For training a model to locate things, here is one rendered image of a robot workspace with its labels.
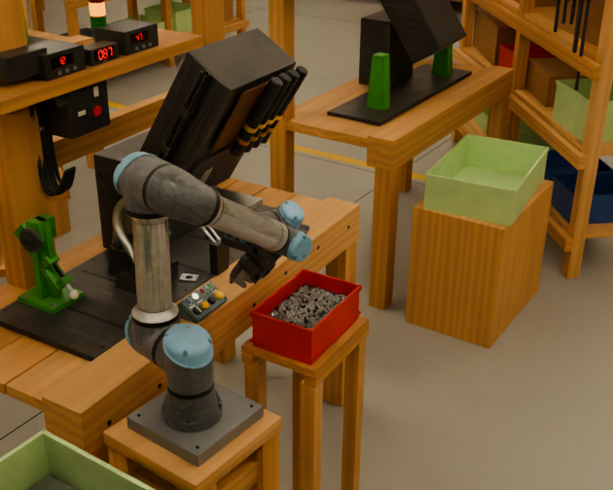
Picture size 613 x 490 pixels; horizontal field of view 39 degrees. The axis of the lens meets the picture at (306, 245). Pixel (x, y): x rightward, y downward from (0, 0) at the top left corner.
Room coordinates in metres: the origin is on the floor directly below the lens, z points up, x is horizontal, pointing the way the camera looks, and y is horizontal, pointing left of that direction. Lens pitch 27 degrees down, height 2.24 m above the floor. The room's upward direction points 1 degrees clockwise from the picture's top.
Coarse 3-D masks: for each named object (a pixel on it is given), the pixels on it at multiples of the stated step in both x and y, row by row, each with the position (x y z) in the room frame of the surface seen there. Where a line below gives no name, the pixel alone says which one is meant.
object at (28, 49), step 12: (24, 48) 2.44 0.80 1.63; (36, 48) 2.44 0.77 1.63; (0, 60) 2.34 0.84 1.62; (12, 60) 2.34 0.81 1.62; (24, 60) 2.38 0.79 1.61; (36, 60) 2.42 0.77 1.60; (0, 72) 2.34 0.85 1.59; (12, 72) 2.34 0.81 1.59; (24, 72) 2.38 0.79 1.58; (36, 72) 2.41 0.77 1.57
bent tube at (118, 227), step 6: (120, 204) 2.43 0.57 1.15; (114, 210) 2.43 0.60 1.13; (120, 210) 2.43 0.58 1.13; (114, 216) 2.43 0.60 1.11; (120, 216) 2.43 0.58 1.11; (114, 222) 2.42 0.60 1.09; (120, 222) 2.42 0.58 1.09; (114, 228) 2.42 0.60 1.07; (120, 228) 2.41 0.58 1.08; (120, 234) 2.40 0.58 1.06; (120, 240) 2.40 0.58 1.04; (126, 240) 2.39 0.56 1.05; (126, 246) 2.38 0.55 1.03; (132, 246) 2.38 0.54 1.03; (126, 252) 2.37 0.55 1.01; (132, 252) 2.37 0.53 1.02; (132, 258) 2.36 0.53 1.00
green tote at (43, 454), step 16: (48, 432) 1.58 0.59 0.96; (16, 448) 1.52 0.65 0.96; (32, 448) 1.54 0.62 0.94; (48, 448) 1.57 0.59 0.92; (64, 448) 1.53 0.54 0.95; (0, 464) 1.47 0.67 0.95; (16, 464) 1.50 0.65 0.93; (32, 464) 1.54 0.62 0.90; (48, 464) 1.57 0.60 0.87; (64, 464) 1.54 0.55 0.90; (80, 464) 1.51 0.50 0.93; (96, 464) 1.48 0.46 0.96; (0, 480) 1.47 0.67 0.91; (16, 480) 1.50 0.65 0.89; (32, 480) 1.53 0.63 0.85; (64, 480) 1.54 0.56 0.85; (80, 480) 1.51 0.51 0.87; (96, 480) 1.48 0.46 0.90; (112, 480) 1.45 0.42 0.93; (128, 480) 1.42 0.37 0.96
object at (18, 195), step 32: (0, 0) 2.42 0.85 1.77; (192, 0) 3.28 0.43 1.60; (0, 32) 2.41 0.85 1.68; (192, 32) 3.29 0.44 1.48; (224, 32) 3.31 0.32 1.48; (0, 128) 2.37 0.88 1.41; (32, 128) 2.46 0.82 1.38; (0, 160) 2.38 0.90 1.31; (32, 160) 2.45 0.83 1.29; (0, 192) 2.39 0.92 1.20; (32, 192) 2.43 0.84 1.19; (0, 224) 2.40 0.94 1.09
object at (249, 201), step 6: (222, 192) 2.58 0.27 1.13; (228, 192) 2.58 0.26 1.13; (234, 192) 2.58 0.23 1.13; (228, 198) 2.53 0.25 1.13; (234, 198) 2.53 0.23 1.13; (240, 198) 2.53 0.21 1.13; (246, 198) 2.53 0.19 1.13; (252, 198) 2.53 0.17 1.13; (258, 198) 2.53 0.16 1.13; (240, 204) 2.48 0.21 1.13; (246, 204) 2.48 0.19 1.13; (252, 204) 2.49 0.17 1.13; (258, 204) 2.51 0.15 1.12
